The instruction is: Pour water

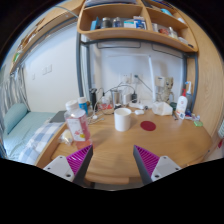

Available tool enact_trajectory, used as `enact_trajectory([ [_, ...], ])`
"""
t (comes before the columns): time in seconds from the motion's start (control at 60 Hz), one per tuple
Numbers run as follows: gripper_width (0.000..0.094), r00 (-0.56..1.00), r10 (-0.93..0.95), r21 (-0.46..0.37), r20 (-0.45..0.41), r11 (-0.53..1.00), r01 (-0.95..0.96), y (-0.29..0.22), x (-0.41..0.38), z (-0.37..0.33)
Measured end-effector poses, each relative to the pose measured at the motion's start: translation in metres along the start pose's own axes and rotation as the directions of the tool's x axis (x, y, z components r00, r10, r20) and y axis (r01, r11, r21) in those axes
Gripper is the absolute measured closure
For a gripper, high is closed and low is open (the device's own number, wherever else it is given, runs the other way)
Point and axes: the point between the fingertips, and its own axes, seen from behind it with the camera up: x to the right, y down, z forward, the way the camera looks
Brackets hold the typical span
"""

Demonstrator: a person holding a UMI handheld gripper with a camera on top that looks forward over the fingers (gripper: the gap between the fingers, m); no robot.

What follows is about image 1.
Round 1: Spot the long wooden wall shelf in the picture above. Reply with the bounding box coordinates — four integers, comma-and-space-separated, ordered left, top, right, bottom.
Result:
9, 0, 84, 74

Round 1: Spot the dark grey laptop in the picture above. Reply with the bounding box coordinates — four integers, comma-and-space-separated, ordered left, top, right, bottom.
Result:
49, 109, 69, 124

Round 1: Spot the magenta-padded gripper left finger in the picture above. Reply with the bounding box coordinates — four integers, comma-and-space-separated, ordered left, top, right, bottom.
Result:
43, 143, 94, 187

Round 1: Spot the white wall light switch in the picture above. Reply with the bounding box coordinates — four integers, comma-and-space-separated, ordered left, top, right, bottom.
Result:
41, 63, 53, 76

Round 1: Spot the clear spray bottle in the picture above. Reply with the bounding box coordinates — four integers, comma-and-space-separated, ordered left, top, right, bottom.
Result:
184, 80, 194, 113

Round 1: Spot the clear bottle with pink drink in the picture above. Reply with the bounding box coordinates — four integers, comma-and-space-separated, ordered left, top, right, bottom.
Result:
63, 99, 94, 151

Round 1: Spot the flat round red coaster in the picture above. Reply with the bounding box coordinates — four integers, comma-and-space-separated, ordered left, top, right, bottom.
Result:
139, 120, 157, 132

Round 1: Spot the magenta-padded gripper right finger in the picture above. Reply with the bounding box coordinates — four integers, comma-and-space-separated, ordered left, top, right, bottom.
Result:
133, 144, 183, 186

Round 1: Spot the blue white plaid blanket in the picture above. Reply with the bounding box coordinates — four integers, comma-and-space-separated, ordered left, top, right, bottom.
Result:
18, 121, 66, 166

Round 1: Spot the black plug adapter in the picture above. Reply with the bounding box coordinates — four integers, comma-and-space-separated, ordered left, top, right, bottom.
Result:
130, 91, 138, 104

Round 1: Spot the white desk lamp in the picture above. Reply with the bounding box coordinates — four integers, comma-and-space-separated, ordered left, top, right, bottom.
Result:
148, 54, 158, 103

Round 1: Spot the white paper cup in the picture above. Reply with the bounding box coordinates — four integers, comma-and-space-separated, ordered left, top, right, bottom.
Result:
113, 107, 133, 133

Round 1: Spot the black power cable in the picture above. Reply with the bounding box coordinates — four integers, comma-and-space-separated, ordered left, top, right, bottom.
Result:
134, 75, 154, 93

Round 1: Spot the wooden shelf unit with items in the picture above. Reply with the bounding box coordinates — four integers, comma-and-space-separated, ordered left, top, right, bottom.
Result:
77, 0, 199, 54

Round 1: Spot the white power brick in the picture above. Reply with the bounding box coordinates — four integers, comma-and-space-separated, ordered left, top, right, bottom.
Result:
121, 92, 132, 107

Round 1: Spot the pale wrapped snack packet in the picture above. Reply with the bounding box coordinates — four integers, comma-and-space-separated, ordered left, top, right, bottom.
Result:
59, 129, 74, 146

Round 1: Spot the bed with green sheet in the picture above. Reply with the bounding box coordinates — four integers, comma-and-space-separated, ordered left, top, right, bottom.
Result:
0, 109, 58, 161

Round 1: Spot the brown tree figure toy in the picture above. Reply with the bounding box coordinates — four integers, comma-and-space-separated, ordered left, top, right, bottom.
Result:
155, 76, 175, 104

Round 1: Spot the light green pillow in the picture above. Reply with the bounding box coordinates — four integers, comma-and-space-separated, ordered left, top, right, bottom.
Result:
3, 102, 30, 135

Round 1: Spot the silver metal cup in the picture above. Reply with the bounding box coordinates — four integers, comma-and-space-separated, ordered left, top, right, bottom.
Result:
110, 89, 123, 108

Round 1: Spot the blue white tube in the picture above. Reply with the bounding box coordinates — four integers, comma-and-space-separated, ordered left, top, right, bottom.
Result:
184, 113, 201, 122

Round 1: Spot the black electric shaver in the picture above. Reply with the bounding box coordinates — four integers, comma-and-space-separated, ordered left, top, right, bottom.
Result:
89, 87, 98, 112

